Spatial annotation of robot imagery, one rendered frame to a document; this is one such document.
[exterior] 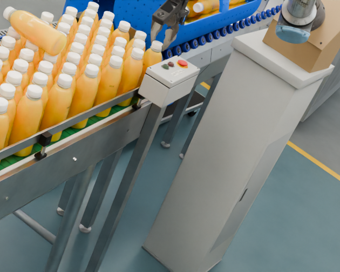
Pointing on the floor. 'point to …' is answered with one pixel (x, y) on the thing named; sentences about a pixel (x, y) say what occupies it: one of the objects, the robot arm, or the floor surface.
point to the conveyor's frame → (62, 174)
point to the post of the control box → (126, 186)
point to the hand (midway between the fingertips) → (157, 44)
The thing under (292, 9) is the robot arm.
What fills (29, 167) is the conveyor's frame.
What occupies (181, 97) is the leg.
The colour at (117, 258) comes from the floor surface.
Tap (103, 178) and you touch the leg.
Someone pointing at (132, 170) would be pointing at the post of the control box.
